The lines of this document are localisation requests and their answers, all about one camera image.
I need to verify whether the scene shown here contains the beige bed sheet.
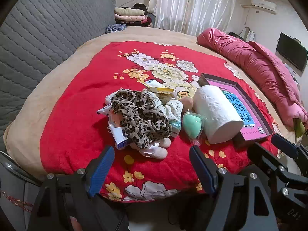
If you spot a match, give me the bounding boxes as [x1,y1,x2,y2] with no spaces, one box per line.
[3,26,308,186]

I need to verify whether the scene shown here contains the white blue tissue packet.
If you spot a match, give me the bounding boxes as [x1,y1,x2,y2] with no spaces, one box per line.
[108,121,133,151]

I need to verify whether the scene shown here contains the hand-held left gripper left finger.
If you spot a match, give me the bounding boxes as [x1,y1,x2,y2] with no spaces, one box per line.
[28,146,129,231]

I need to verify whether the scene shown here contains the red floral blanket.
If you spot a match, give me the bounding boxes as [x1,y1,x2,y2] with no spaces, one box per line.
[40,41,280,203]

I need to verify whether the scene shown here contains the leopard print scarf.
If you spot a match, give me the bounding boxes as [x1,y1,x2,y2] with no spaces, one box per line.
[111,89,172,149]

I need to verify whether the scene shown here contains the yellow white wet wipes packet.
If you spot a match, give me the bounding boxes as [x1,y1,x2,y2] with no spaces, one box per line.
[141,79,178,97]

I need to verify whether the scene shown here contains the cream plush toy purple dress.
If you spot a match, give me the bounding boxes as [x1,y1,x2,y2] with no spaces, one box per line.
[138,135,172,160]

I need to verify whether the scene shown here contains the green floral tissue packet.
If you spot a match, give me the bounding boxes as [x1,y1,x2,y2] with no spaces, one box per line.
[154,99,184,137]

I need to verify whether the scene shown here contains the dark clothing pile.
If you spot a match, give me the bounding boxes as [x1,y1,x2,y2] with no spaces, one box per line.
[120,3,156,27]

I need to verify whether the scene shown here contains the white toilet paper roll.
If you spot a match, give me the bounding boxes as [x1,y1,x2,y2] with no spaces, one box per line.
[192,85,244,145]

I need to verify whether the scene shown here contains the dark cardboard box pink inside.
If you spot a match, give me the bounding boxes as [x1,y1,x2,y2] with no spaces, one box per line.
[198,73,275,150]

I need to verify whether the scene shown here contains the blue patterned cloth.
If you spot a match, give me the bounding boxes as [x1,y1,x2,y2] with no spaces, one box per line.
[105,24,127,34]

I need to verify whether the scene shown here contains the pink quilt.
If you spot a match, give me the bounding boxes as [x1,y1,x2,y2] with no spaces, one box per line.
[197,28,308,130]

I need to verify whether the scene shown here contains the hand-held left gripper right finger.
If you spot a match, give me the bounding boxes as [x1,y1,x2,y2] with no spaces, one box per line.
[179,146,277,231]

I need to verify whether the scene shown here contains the pink folded blanket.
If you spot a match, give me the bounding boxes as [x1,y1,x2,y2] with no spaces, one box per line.
[115,14,148,23]

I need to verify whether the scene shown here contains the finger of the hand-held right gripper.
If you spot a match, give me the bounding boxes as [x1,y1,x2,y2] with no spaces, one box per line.
[271,133,308,175]
[247,142,301,190]

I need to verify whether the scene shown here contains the green cloth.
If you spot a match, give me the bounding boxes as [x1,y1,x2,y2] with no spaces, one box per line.
[292,118,307,137]

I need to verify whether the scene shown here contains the green makeup sponge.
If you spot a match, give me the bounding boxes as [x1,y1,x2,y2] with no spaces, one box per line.
[182,112,205,139]

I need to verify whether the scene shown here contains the white curtain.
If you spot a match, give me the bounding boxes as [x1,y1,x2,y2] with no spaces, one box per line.
[147,0,239,36]

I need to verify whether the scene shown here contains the white air conditioner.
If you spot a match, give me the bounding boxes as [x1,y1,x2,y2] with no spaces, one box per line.
[250,0,277,13]

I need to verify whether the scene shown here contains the grey quilted headboard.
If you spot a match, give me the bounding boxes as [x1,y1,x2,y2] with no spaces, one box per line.
[0,0,116,150]

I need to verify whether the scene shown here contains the black wall television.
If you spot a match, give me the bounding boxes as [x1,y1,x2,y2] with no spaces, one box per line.
[275,32,308,72]

